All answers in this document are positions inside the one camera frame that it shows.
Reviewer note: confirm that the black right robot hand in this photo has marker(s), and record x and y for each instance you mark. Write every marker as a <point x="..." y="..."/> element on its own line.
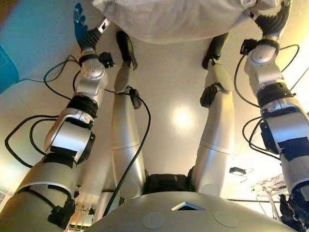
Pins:
<point x="272" y="24"/>

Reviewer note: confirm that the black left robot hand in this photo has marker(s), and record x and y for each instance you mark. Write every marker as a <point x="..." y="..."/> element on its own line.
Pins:
<point x="85" y="36"/>

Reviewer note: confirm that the white fringed cushion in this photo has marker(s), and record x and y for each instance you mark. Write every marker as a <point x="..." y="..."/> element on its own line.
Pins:
<point x="181" y="19"/>

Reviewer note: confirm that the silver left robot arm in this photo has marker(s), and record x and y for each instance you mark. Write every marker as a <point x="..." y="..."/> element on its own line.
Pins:
<point x="65" y="135"/>

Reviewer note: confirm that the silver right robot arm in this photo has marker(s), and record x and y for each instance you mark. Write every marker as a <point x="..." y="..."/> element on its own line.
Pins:
<point x="285" y="125"/>

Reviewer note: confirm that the teal floor mat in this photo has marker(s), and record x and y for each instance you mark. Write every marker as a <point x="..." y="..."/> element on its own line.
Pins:
<point x="8" y="70"/>

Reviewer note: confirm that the small black floor object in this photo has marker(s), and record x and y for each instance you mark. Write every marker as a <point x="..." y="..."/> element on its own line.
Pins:
<point x="235" y="170"/>

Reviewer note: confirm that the dark blue denim garment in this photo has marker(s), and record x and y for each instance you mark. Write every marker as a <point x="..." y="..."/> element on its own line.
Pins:
<point x="294" y="215"/>

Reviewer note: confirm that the grey robot torso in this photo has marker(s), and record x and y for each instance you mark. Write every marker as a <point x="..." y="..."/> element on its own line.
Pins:
<point x="188" y="217"/>

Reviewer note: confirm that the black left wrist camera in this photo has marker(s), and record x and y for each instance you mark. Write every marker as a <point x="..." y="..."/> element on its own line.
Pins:
<point x="106" y="59"/>

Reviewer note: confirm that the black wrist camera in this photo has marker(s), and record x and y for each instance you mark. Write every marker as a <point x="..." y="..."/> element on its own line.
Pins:
<point x="106" y="59"/>
<point x="247" y="46"/>

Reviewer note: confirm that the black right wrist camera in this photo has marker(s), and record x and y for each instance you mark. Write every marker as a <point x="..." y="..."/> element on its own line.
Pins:
<point x="247" y="46"/>

